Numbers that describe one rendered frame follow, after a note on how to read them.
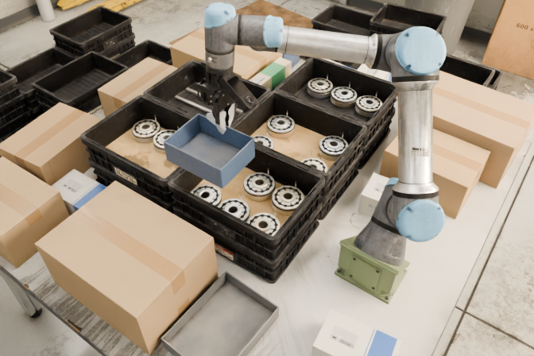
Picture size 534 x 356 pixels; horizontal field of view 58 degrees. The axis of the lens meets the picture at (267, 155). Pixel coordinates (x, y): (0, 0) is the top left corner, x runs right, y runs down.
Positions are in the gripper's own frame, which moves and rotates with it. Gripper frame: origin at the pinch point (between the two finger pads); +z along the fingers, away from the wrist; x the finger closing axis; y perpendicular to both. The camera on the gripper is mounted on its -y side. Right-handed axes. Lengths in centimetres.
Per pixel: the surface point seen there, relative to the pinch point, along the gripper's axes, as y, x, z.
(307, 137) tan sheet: -2.9, -42.9, 24.8
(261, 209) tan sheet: -10.6, -5.3, 28.5
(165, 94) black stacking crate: 55, -27, 23
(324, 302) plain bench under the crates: -41, 2, 42
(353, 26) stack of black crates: 64, -211, 54
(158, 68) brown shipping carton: 72, -40, 22
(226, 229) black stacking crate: -8.7, 9.5, 26.8
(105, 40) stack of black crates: 161, -78, 50
